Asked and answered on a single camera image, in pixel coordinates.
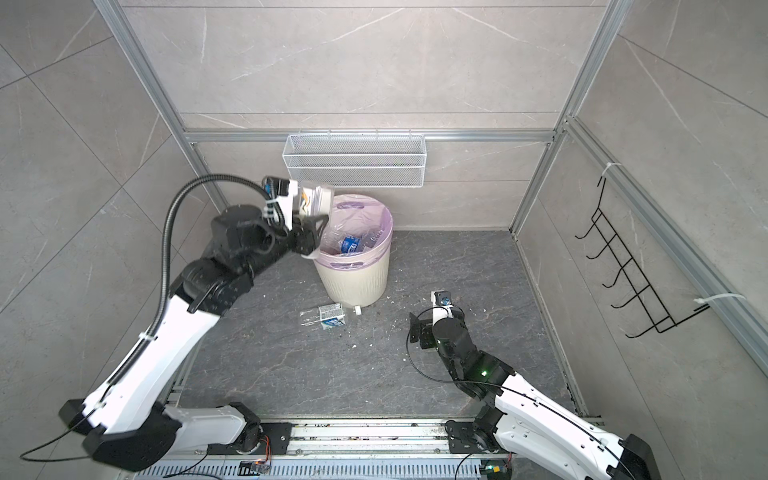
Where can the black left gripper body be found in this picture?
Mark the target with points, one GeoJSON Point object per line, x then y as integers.
{"type": "Point", "coordinates": [300, 238]}

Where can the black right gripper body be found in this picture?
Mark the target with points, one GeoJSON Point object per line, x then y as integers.
{"type": "Point", "coordinates": [428, 338]}

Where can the crushed bottle blue label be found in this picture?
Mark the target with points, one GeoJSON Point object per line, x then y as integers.
{"type": "Point", "coordinates": [350, 245]}

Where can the clear bottle white barcode label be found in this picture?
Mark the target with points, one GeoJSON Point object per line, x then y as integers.
{"type": "Point", "coordinates": [329, 316]}

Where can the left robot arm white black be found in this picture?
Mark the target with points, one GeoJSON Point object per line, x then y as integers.
{"type": "Point", "coordinates": [123, 422]}

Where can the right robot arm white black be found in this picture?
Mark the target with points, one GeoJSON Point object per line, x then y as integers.
{"type": "Point", "coordinates": [517, 418]}

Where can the pink bin liner bag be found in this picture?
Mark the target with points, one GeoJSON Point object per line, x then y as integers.
{"type": "Point", "coordinates": [361, 216]}

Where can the cream ribbed waste bin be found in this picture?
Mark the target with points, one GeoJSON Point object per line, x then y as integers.
{"type": "Point", "coordinates": [356, 288]}

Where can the white wire mesh basket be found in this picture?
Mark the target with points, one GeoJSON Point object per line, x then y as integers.
{"type": "Point", "coordinates": [361, 160]}

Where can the aluminium rail base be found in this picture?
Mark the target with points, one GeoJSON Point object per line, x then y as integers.
{"type": "Point", "coordinates": [396, 449]}

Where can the black wire hook rack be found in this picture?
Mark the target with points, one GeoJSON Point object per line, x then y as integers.
{"type": "Point", "coordinates": [630, 272]}

